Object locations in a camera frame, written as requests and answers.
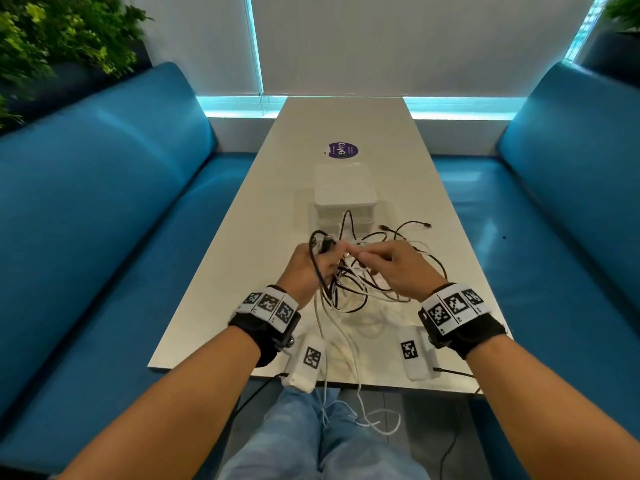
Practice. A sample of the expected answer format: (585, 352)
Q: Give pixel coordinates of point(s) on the person's left hand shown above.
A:
(300, 272)

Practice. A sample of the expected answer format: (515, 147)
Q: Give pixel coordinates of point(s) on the person's right hand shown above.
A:
(405, 269)

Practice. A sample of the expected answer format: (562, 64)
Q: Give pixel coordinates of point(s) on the white mini drawer box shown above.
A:
(345, 187)

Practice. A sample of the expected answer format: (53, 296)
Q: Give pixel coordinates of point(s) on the person's left forearm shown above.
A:
(175, 409)

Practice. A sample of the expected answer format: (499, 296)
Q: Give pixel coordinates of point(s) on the person's right forearm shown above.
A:
(550, 414)

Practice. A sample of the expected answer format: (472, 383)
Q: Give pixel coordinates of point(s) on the black marker wristband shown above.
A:
(452, 307)
(267, 304)

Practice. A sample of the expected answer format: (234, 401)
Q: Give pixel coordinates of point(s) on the round purple sticker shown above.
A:
(341, 150)

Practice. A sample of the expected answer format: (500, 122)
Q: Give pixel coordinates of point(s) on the white table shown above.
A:
(345, 119)

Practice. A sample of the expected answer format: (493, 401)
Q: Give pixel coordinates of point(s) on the light blue jeans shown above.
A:
(290, 444)

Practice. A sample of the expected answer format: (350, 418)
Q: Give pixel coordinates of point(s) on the blue sofa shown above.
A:
(565, 194)
(100, 194)

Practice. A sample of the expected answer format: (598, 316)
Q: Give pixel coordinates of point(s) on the green artificial plant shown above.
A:
(625, 9)
(50, 34)

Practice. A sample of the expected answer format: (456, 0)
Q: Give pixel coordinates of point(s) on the cyan wall light strips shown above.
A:
(235, 107)

